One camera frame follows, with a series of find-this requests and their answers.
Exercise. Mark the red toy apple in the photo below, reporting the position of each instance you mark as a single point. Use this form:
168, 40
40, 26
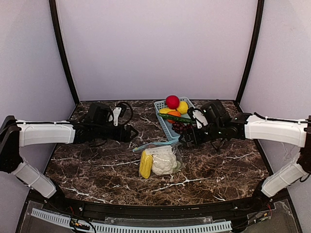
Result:
172, 102

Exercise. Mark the green toy cucumber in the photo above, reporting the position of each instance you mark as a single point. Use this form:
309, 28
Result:
176, 118

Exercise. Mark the orange toy orange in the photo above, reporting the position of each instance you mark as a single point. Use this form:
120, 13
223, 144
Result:
176, 114

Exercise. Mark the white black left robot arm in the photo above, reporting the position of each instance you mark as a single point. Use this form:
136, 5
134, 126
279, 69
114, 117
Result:
100, 122

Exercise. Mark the black front frame rail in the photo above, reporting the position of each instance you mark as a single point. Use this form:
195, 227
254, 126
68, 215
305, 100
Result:
235, 210

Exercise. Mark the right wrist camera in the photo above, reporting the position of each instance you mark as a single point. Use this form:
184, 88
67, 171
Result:
198, 117

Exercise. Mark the light blue slotted cable duct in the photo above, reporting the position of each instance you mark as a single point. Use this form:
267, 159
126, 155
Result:
125, 225

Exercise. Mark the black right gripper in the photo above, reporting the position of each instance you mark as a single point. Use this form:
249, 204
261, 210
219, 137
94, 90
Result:
192, 136

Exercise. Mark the black left rear frame post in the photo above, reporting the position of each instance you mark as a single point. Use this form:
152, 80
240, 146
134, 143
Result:
62, 51

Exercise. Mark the yellow toy banana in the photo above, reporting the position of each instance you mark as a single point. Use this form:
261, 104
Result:
146, 163

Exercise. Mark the small yellow toy fruit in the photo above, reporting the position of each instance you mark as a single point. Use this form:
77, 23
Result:
166, 110

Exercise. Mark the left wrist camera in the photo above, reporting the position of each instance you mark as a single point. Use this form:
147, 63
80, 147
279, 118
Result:
119, 112

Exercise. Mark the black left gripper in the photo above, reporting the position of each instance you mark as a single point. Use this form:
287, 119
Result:
123, 133

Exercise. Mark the clear zip top bag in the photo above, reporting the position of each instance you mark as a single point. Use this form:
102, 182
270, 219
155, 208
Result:
160, 148

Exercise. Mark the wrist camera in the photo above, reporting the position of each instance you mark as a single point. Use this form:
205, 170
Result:
198, 117
119, 112

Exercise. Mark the black right rear frame post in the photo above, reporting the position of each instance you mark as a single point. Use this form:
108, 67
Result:
251, 52

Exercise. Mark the purple toy grapes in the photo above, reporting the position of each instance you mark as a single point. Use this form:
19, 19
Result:
180, 127

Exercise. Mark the white toy cauliflower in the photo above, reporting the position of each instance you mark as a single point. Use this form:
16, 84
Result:
164, 164

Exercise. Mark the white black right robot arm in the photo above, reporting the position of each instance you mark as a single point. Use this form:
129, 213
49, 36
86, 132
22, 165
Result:
214, 122

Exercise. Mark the black frame post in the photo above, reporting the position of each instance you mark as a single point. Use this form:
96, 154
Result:
62, 51
251, 52

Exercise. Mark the yellow toy lemon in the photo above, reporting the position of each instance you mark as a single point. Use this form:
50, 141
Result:
183, 108

